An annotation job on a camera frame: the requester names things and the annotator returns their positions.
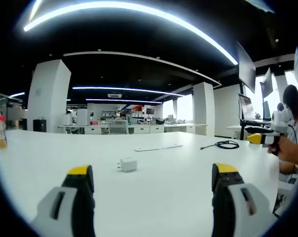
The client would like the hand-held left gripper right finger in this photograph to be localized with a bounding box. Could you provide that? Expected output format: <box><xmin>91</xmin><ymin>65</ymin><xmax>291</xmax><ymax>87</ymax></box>
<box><xmin>211</xmin><ymin>162</ymin><xmax>278</xmax><ymax>237</ymax></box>

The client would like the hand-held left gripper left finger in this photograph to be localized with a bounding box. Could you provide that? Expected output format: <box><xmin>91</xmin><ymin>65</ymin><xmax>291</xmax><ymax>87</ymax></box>
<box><xmin>30</xmin><ymin>164</ymin><xmax>96</xmax><ymax>237</ymax></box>

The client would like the black Type-C cable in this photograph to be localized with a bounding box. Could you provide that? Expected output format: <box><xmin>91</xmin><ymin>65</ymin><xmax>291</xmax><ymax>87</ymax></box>
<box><xmin>200</xmin><ymin>140</ymin><xmax>240</xmax><ymax>151</ymax></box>

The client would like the white charger adapter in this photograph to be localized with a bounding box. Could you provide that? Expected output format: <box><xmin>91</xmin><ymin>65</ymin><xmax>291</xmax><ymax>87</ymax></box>
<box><xmin>115</xmin><ymin>157</ymin><xmax>138</xmax><ymax>173</ymax></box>

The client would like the white desk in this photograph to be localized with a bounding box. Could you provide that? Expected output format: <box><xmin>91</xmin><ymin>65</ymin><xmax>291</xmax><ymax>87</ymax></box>
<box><xmin>0</xmin><ymin>130</ymin><xmax>282</xmax><ymax>237</ymax></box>

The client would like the person's right hand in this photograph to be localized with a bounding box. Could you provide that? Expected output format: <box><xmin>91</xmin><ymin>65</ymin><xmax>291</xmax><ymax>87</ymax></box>
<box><xmin>267</xmin><ymin>137</ymin><xmax>292</xmax><ymax>161</ymax></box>

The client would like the black laptop stand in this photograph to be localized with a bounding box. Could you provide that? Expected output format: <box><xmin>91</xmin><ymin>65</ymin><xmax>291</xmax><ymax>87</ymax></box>
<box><xmin>239</xmin><ymin>119</ymin><xmax>274</xmax><ymax>141</ymax></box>

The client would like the person's head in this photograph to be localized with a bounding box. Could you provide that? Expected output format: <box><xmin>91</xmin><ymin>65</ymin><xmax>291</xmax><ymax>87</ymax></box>
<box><xmin>283</xmin><ymin>84</ymin><xmax>298</xmax><ymax>119</ymax></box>

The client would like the open laptop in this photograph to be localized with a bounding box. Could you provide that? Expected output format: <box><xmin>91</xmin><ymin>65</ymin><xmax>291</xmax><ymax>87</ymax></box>
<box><xmin>238</xmin><ymin>93</ymin><xmax>272</xmax><ymax>123</ymax></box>

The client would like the small black hanging monitor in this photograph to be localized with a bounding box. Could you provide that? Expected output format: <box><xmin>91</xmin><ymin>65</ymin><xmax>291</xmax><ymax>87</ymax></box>
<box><xmin>260</xmin><ymin>67</ymin><xmax>274</xmax><ymax>98</ymax></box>

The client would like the large black hanging monitor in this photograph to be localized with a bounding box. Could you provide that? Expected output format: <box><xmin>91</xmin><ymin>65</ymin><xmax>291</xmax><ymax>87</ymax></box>
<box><xmin>236</xmin><ymin>41</ymin><xmax>257</xmax><ymax>94</ymax></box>

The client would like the black cabinet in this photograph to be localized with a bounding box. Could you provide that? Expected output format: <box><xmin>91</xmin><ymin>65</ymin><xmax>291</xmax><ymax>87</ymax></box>
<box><xmin>33</xmin><ymin>119</ymin><xmax>47</xmax><ymax>132</ymax></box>

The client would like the white tall appliance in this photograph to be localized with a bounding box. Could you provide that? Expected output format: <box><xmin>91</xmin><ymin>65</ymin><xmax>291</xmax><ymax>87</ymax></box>
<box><xmin>76</xmin><ymin>109</ymin><xmax>88</xmax><ymax>125</ymax></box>

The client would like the grey office chair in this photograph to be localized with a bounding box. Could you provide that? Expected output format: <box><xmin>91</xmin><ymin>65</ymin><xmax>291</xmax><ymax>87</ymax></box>
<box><xmin>107</xmin><ymin>120</ymin><xmax>129</xmax><ymax>135</ymax></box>

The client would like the drink bottle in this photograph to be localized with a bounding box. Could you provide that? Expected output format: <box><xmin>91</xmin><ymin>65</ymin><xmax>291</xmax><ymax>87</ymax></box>
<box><xmin>0</xmin><ymin>111</ymin><xmax>7</xmax><ymax>150</ymax></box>

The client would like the white background counter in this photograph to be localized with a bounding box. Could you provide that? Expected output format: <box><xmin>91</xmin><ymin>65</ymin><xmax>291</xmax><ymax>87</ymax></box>
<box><xmin>57</xmin><ymin>123</ymin><xmax>209</xmax><ymax>135</ymax></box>

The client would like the long ceiling light strip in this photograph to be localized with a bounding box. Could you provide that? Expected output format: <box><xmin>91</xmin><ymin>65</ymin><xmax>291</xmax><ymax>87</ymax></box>
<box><xmin>23</xmin><ymin>0</ymin><xmax>239</xmax><ymax>66</ymax></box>

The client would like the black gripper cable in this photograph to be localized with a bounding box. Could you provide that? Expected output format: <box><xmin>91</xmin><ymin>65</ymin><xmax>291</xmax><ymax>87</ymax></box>
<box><xmin>288</xmin><ymin>124</ymin><xmax>298</xmax><ymax>145</ymax></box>

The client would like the white desk cable cover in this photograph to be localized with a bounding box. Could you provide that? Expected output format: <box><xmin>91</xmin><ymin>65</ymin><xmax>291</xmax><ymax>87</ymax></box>
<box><xmin>133</xmin><ymin>146</ymin><xmax>162</xmax><ymax>152</ymax></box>

